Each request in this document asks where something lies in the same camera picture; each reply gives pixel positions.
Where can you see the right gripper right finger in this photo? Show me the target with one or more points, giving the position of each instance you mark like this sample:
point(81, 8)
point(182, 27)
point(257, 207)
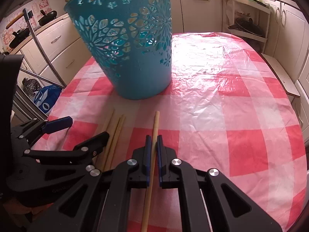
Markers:
point(208, 200)

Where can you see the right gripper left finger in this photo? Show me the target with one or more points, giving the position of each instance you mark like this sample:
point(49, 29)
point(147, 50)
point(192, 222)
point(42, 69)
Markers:
point(100, 200)

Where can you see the white rolling kitchen cart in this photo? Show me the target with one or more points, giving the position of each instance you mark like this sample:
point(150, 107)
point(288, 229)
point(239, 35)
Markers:
point(249, 20)

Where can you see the person left hand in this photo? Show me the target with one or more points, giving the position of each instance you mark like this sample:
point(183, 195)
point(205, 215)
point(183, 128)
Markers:
point(13, 206)

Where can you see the bamboo chopstick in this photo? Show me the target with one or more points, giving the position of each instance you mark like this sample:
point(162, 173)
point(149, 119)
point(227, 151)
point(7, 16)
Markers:
point(109, 126)
point(108, 163)
point(148, 194)

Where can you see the blue white bag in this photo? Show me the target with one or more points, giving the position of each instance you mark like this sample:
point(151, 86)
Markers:
point(46, 98)

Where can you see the red checkered plastic tablecloth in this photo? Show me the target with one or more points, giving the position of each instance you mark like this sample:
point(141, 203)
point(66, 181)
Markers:
point(224, 109)

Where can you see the black wok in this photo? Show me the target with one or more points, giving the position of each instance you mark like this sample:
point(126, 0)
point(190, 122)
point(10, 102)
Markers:
point(46, 18)

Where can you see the teal perforated plastic bin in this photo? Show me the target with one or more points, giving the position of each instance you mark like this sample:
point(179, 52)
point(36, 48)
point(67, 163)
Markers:
point(130, 40)

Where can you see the white step stool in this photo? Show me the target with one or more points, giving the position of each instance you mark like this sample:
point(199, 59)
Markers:
point(281, 75)

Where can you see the blue dustpan with handle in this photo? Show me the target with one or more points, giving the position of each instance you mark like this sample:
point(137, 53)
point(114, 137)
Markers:
point(27, 15)

